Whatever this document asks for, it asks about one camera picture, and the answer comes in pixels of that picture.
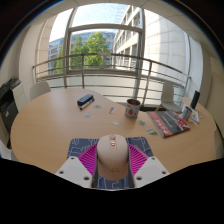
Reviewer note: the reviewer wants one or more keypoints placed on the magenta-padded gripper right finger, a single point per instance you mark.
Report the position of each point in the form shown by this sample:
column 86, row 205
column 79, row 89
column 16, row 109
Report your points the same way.
column 150, row 170

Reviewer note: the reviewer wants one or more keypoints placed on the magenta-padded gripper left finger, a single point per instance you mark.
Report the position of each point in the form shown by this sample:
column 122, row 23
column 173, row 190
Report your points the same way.
column 75, row 170

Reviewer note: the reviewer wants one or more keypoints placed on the pale pink computer mouse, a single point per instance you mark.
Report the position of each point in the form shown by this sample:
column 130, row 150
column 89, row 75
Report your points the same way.
column 112, row 156

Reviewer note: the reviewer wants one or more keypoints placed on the blue patterned mouse pad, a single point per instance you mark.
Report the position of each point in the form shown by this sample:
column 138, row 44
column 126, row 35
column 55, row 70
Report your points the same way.
column 78, row 145

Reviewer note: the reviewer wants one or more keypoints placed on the red and grey magazine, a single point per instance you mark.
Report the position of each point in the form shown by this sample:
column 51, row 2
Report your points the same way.
column 168, row 123

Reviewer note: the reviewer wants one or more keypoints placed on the mug with red print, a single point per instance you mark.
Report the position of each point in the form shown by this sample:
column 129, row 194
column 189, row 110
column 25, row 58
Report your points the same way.
column 132, row 109

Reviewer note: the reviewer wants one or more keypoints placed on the blue marker pen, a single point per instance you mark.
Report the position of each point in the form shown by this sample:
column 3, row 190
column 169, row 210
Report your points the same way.
column 87, row 104

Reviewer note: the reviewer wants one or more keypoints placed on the small printed can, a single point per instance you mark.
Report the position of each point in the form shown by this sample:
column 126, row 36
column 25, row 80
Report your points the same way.
column 186, row 114

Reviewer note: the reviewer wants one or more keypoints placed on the small printed card stand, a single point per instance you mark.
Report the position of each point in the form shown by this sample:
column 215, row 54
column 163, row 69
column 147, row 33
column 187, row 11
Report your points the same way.
column 195, row 117

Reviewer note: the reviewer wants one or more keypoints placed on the black whiteboard eraser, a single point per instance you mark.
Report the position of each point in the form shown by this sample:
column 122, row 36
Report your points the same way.
column 85, row 99

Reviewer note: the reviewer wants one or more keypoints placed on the white chair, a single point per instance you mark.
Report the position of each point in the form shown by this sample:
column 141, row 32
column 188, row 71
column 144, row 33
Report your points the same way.
column 6, row 151
column 39, row 89
column 167, row 95

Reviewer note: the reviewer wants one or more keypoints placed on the black upright device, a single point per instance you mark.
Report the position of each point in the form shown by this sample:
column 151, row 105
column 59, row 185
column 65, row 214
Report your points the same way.
column 195, row 99

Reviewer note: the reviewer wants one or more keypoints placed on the black office printer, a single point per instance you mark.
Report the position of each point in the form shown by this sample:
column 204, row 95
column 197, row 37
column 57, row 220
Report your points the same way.
column 8, row 106

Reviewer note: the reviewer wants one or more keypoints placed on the metal balcony railing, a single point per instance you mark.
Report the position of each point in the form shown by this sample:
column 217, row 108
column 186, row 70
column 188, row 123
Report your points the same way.
column 100, row 55

